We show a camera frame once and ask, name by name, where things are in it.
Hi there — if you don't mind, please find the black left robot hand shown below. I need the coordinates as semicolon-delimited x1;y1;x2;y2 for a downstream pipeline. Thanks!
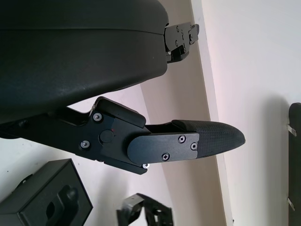
0;0;246;176

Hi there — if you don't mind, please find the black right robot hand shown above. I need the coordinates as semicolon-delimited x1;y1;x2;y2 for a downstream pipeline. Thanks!
116;193;174;226

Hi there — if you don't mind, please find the black box base with insert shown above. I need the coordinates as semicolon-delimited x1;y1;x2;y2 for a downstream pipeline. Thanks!
0;158;94;226

